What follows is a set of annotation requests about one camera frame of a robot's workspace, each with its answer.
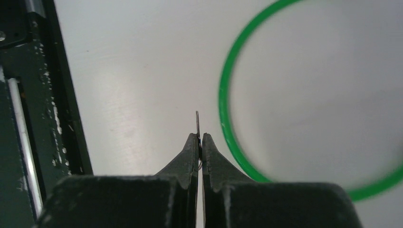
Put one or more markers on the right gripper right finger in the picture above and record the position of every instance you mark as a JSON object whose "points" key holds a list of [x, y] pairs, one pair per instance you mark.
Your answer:
{"points": [[233, 200]]}

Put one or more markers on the small silver key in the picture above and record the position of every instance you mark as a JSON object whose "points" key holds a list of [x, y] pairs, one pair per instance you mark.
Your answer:
{"points": [[197, 125]]}

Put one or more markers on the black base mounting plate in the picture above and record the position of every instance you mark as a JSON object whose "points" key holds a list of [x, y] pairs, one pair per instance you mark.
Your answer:
{"points": [[41, 136]]}

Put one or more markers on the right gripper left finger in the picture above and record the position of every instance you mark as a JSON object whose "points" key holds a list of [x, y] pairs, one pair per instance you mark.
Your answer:
{"points": [[167, 199]]}

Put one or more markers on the green cable lock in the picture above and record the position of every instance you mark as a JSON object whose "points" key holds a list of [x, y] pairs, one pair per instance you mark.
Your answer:
{"points": [[378, 187]]}

